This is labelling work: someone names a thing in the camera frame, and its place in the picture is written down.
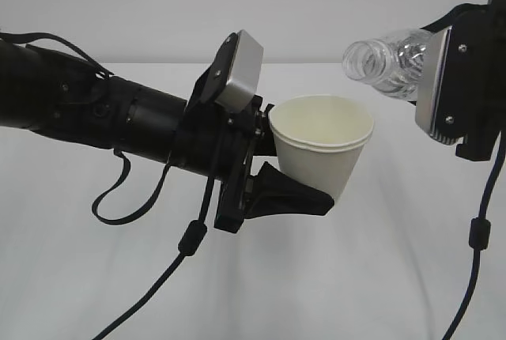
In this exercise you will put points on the clear green-label water bottle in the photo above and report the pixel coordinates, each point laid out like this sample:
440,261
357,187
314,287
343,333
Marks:
391,64

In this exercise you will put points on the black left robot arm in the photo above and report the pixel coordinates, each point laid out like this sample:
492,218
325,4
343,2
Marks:
70,97

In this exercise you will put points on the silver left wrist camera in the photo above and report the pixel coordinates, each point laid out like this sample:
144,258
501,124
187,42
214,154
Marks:
231,80

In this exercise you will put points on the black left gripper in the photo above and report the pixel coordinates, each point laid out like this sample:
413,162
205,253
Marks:
211,141

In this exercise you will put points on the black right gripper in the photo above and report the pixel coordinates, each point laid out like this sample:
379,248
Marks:
488,86

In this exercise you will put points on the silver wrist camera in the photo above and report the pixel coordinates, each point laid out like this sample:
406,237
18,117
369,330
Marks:
443,106
231,80

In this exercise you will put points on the white paper cup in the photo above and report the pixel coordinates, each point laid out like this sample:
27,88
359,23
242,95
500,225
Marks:
318,139

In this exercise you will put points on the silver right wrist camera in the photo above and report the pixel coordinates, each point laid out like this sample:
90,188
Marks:
443,106

